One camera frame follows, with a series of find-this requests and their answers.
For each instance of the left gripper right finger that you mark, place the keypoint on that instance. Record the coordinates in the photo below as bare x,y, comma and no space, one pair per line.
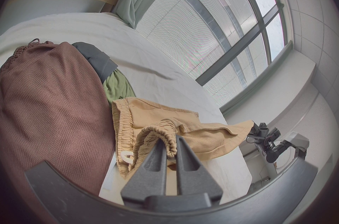
193,175

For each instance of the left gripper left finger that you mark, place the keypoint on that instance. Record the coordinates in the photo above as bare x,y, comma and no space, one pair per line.
149,172

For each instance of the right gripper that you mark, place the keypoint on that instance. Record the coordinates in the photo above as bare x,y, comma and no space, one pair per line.
257,135

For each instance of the mustard yellow shorts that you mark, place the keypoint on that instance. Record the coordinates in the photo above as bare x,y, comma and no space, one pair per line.
148,117

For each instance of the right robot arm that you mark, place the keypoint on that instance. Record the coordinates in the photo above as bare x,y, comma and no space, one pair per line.
275,151

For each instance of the pale blue garment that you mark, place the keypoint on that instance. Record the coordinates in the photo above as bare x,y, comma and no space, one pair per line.
108,178

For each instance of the green garment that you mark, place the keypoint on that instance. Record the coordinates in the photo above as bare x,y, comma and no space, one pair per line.
119,88

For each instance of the window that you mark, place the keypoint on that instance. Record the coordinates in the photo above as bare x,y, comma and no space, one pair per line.
217,32

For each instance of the brown shorts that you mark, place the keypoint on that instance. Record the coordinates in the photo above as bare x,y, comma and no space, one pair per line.
53,111

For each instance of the black garment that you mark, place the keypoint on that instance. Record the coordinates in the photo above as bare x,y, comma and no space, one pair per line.
98,59

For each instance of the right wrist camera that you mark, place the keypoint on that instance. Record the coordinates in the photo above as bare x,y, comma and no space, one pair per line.
262,126

